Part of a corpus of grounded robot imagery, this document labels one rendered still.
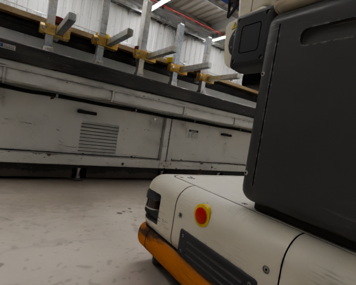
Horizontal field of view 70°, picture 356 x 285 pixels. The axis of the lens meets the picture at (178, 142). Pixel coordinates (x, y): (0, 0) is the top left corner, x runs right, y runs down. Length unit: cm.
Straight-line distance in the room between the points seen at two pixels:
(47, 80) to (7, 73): 17
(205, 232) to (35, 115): 131
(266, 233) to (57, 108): 143
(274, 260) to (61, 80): 128
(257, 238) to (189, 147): 169
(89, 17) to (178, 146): 768
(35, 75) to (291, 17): 119
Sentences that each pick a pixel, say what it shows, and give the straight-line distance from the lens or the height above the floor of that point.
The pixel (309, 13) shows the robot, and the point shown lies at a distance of 55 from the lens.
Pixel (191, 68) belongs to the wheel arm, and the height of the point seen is 81.
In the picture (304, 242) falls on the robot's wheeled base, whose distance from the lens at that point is 48.
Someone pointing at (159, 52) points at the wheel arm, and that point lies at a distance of 150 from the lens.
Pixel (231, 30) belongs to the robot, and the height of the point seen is 77.
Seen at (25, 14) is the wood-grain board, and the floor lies 88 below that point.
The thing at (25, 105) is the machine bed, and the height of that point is 42.
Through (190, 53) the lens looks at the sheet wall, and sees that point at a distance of 1100.
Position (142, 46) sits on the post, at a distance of 162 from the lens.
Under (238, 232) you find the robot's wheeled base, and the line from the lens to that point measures 52.
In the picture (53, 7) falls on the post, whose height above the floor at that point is 91.
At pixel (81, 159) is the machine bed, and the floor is 14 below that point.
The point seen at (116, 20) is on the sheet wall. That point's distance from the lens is 962.
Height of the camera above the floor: 42
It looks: 3 degrees down
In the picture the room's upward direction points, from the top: 9 degrees clockwise
